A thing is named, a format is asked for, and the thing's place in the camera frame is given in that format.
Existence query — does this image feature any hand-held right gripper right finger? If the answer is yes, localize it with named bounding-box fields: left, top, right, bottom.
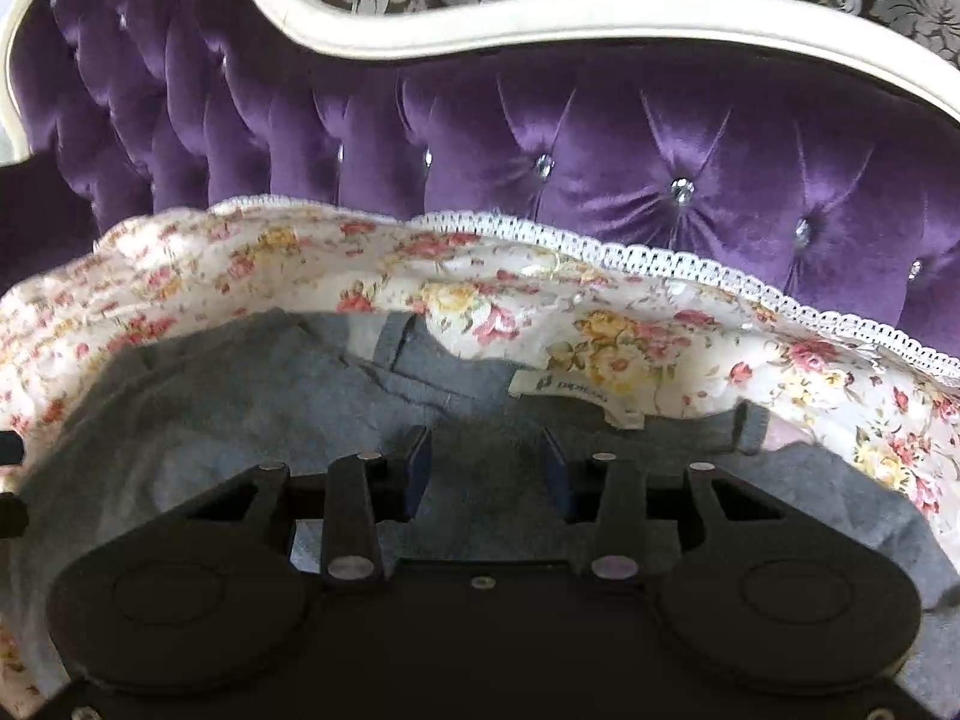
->
left=540, top=426, right=790, bottom=587

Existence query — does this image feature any purple tufted sofa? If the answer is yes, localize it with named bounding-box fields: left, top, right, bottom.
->
left=0, top=0, right=960, bottom=362

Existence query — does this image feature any floral blanket with lace trim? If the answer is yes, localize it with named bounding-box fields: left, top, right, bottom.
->
left=0, top=193, right=960, bottom=715

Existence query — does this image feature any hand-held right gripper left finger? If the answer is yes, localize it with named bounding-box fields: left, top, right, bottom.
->
left=180, top=426, right=434, bottom=590

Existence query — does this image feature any grey argyle sweater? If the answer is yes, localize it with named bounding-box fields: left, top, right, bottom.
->
left=15, top=307, right=940, bottom=605

